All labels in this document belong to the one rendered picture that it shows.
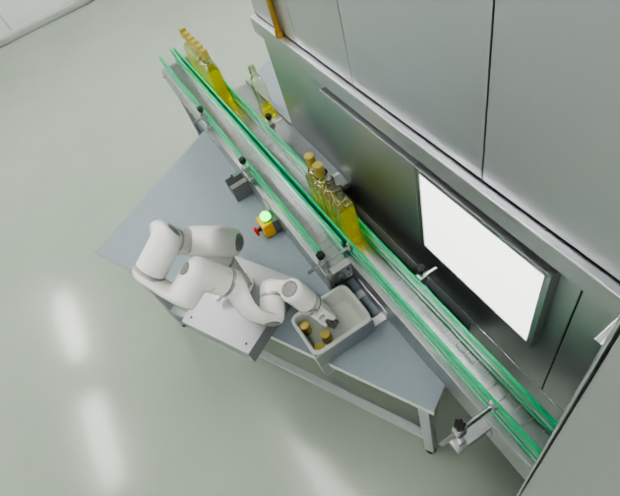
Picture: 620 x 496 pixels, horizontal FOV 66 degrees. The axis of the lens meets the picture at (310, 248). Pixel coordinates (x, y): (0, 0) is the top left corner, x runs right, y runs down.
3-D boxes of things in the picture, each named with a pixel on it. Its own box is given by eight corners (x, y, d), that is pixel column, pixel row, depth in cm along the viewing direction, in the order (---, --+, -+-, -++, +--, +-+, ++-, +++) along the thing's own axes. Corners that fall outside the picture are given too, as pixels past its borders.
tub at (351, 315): (376, 330, 159) (373, 317, 152) (320, 367, 156) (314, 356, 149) (347, 294, 170) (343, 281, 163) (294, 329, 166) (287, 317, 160)
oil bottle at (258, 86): (277, 116, 220) (259, 66, 199) (266, 121, 219) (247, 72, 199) (272, 110, 223) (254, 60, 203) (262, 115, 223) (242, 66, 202)
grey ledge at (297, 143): (354, 198, 192) (349, 178, 183) (336, 209, 190) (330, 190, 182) (253, 97, 250) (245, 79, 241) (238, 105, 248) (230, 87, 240)
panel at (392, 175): (538, 341, 122) (562, 269, 95) (529, 348, 121) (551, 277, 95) (345, 162, 177) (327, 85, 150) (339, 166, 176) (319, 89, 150)
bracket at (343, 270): (355, 275, 166) (352, 264, 161) (333, 289, 165) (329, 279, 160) (349, 268, 169) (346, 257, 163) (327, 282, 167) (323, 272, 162)
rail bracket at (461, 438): (496, 432, 130) (503, 405, 112) (447, 469, 127) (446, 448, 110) (483, 417, 132) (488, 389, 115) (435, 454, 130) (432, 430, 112)
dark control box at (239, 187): (254, 193, 212) (247, 180, 205) (238, 203, 211) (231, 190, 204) (246, 183, 217) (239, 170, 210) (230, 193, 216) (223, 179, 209)
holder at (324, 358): (389, 321, 160) (387, 309, 154) (321, 367, 156) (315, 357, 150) (360, 286, 171) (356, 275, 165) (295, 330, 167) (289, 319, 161)
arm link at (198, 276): (217, 248, 140) (193, 290, 143) (151, 223, 127) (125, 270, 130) (237, 276, 128) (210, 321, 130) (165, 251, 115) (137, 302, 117)
